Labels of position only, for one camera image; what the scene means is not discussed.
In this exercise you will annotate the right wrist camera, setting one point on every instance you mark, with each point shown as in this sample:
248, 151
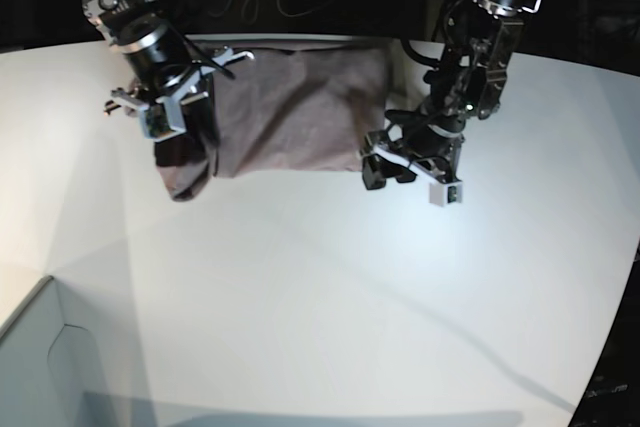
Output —
162, 120

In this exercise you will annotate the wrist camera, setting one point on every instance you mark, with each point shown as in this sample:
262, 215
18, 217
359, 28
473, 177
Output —
162, 120
445, 194

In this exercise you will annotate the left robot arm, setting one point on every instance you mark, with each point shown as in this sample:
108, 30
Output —
466, 82

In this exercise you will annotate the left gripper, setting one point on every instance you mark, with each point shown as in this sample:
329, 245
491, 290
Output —
384, 158

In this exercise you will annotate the mauve pink t-shirt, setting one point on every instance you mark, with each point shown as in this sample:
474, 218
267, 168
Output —
299, 110

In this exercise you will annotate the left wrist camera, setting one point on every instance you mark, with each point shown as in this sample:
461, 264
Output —
445, 194

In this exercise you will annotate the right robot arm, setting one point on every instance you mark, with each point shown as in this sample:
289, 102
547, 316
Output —
142, 33

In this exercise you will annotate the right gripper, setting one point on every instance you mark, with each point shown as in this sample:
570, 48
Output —
183, 84

